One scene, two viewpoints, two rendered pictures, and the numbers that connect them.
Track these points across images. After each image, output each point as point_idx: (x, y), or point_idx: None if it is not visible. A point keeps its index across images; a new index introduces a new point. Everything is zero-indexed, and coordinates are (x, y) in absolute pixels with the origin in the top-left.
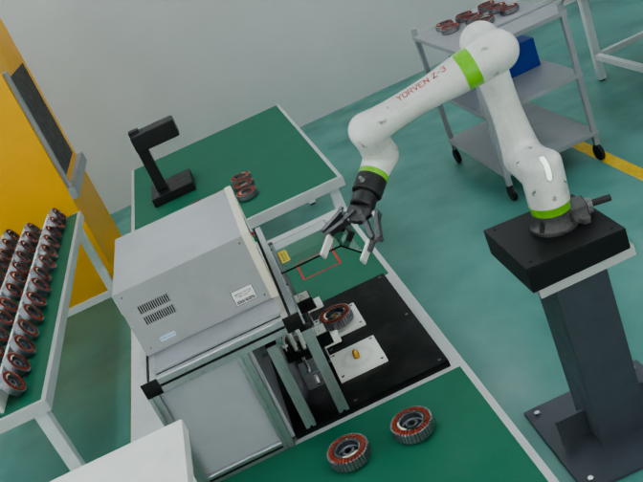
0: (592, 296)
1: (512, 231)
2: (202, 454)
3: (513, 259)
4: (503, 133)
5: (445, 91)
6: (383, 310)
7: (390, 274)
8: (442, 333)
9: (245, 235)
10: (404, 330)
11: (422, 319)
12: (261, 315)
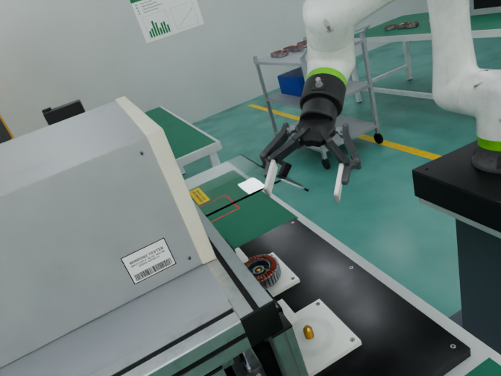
0: None
1: (452, 169)
2: None
3: (481, 198)
4: (450, 56)
5: None
6: (315, 262)
7: (302, 219)
8: (416, 295)
9: (155, 136)
10: (361, 292)
11: (373, 274)
12: (188, 304)
